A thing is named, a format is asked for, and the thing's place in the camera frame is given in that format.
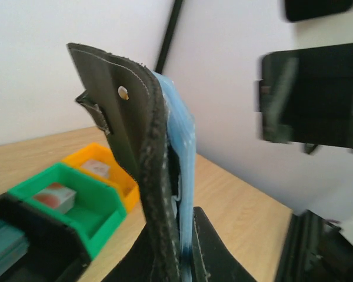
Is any green bin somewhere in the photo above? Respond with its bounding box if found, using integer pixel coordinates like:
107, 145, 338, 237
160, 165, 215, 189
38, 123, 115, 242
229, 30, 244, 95
8, 163, 126, 260

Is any right yellow bin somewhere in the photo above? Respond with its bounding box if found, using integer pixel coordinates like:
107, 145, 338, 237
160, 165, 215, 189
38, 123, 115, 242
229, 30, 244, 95
62, 143, 139, 213

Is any teal card stack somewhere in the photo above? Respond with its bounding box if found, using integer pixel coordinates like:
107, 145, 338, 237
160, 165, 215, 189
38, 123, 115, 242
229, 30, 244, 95
0, 220, 29, 275

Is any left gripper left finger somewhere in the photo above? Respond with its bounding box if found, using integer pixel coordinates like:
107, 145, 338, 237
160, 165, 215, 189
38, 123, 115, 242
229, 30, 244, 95
101, 226, 155, 282

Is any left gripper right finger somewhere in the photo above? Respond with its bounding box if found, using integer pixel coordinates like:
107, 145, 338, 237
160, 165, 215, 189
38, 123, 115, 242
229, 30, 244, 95
192, 207, 255, 282

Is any right frame post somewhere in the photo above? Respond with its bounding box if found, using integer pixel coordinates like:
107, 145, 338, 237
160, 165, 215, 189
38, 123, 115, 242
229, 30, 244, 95
155, 0, 184, 74

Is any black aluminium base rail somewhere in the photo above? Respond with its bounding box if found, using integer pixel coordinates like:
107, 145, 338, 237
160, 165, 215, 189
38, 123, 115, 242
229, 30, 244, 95
275, 210, 353, 282

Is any black bin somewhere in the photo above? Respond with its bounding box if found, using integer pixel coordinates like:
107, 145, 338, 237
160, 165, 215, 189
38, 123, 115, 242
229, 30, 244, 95
0, 193, 91, 282

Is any white patterned card stack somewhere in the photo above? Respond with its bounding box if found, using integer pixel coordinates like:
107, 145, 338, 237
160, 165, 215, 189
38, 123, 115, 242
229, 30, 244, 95
81, 159, 110, 179

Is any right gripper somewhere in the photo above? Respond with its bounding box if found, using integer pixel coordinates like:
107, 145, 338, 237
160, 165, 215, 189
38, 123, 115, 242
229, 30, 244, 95
258, 43, 353, 155

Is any red circle card stack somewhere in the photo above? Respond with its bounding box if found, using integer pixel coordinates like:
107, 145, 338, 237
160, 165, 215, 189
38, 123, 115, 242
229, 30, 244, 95
32, 182, 76, 214

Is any black leather card holder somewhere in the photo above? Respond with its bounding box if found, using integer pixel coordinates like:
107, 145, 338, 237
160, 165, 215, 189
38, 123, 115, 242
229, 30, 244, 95
67, 43, 196, 281

